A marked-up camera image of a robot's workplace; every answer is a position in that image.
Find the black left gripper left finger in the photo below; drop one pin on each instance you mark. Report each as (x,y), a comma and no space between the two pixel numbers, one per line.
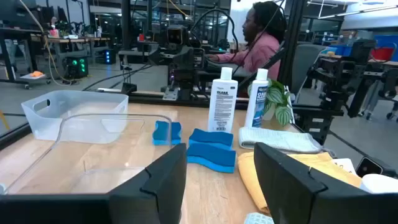
(161,186)

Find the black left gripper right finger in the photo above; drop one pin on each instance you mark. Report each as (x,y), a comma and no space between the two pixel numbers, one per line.
(289,186)

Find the light grey waffle towel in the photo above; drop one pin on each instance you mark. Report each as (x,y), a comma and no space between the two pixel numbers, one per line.
(276,140)
(258,218)

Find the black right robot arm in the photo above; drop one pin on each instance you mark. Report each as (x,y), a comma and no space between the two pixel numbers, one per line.
(183,84)

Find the orange folded towel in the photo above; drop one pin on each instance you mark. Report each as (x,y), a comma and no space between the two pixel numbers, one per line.
(248,174)

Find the white handwritten paper tag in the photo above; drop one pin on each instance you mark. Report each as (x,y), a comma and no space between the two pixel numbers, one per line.
(343,165)

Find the person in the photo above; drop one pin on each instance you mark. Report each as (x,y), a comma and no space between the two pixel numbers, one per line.
(261,49)

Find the black computer blue lights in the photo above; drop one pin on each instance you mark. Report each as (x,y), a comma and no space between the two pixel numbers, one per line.
(109,57)

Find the clear curved plastic tray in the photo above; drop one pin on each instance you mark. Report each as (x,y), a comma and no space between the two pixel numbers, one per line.
(77,174)

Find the striped-leaf potted plant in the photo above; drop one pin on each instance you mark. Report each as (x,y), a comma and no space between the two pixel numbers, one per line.
(276,99)

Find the black computer green lights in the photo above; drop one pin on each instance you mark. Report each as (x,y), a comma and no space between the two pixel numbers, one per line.
(77,66)

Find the wooden workbench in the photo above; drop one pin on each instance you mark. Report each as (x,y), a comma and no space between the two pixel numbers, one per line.
(77,40)

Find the grey office chair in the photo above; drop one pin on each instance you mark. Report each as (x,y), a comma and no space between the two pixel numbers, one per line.
(306,65)

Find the black background robot rig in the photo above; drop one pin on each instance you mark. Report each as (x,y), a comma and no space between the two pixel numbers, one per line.
(342,71)

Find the frosted plastic bin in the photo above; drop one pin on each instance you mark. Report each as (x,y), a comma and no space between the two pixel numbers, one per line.
(46,124)

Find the pink bottle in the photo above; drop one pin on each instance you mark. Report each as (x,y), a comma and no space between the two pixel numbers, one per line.
(53,31)

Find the small orange cloth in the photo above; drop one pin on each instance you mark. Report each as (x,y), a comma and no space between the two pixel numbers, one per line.
(37,74)

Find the white rolling platform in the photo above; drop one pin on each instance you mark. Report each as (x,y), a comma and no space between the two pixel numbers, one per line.
(34,79)

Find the red bin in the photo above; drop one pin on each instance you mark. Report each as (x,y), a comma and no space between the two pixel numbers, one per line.
(382,53)

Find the black workbench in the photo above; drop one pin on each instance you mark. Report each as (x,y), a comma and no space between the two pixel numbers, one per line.
(18,31)

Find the blue storage bin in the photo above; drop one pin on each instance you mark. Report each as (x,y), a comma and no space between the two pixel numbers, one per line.
(387,42)

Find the black table-level camera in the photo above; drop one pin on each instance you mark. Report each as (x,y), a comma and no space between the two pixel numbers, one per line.
(370,166)

